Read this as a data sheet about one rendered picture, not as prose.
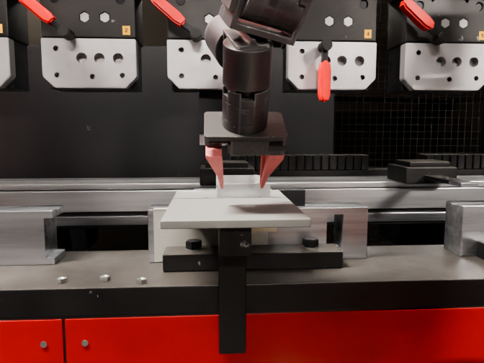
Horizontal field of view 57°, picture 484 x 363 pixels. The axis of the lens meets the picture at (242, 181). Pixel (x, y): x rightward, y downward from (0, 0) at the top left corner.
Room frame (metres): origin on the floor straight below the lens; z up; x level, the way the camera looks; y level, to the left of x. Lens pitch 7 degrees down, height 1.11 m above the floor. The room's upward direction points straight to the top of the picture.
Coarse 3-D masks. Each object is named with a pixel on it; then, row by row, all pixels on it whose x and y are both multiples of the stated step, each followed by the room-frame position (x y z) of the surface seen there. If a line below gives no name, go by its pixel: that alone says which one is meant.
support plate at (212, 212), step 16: (176, 192) 0.76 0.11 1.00; (192, 192) 0.76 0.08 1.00; (208, 192) 0.76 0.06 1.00; (272, 192) 0.76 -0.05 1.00; (176, 208) 0.60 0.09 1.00; (192, 208) 0.60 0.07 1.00; (208, 208) 0.60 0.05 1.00; (224, 208) 0.60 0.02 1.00; (240, 208) 0.60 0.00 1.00; (256, 208) 0.60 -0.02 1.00; (272, 208) 0.60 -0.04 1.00; (288, 208) 0.60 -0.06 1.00; (160, 224) 0.52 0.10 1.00; (176, 224) 0.52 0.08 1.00; (192, 224) 0.52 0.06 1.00; (208, 224) 0.52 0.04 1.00; (224, 224) 0.52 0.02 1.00; (240, 224) 0.52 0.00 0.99; (256, 224) 0.52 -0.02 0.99; (272, 224) 0.53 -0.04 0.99; (288, 224) 0.53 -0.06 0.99; (304, 224) 0.53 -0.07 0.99
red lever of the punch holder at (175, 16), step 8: (152, 0) 0.71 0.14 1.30; (160, 0) 0.71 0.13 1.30; (160, 8) 0.72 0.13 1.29; (168, 8) 0.72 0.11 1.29; (168, 16) 0.72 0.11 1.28; (176, 16) 0.72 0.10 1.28; (176, 24) 0.72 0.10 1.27; (184, 24) 0.72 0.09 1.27; (192, 32) 0.71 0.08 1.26; (200, 32) 0.72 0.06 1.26; (192, 40) 0.74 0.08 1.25
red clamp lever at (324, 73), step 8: (328, 40) 0.73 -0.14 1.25; (320, 48) 0.74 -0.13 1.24; (328, 48) 0.73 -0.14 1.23; (320, 64) 0.74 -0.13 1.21; (328, 64) 0.73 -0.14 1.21; (320, 72) 0.73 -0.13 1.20; (328, 72) 0.73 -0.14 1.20; (320, 80) 0.73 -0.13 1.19; (328, 80) 0.73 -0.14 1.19; (320, 88) 0.73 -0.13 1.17; (328, 88) 0.73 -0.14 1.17; (320, 96) 0.74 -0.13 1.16; (328, 96) 0.73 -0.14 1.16
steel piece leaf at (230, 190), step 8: (224, 184) 0.70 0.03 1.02; (232, 184) 0.70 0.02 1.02; (240, 184) 0.70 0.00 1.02; (248, 184) 0.70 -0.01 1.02; (256, 184) 0.70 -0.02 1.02; (224, 192) 0.70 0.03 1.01; (232, 192) 0.70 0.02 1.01; (240, 192) 0.70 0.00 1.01; (248, 192) 0.70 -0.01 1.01; (256, 192) 0.70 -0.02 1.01; (264, 192) 0.71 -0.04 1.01
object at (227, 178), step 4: (216, 176) 0.81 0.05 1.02; (224, 176) 0.81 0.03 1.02; (228, 176) 0.81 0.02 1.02; (232, 176) 0.81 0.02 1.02; (236, 176) 0.81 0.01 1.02; (240, 176) 0.81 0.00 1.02; (244, 176) 0.81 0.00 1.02; (248, 176) 0.82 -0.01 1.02; (252, 176) 0.82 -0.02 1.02; (256, 176) 0.82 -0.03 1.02; (216, 180) 0.81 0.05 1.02; (224, 180) 0.81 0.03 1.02; (228, 180) 0.81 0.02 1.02; (232, 180) 0.81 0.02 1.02; (236, 180) 0.81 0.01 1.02; (240, 180) 0.81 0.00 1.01; (244, 180) 0.81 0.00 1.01; (248, 180) 0.81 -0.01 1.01; (252, 180) 0.81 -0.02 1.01; (256, 180) 0.81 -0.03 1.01; (216, 184) 0.81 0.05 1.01
